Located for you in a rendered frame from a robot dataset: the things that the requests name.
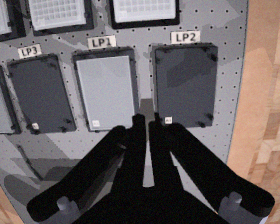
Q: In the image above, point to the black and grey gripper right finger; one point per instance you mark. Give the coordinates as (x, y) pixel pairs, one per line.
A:
(242, 202)

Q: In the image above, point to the white button panel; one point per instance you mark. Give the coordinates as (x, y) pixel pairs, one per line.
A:
(53, 176)

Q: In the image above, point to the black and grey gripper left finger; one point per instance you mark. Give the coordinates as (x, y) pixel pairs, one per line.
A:
(71, 197)

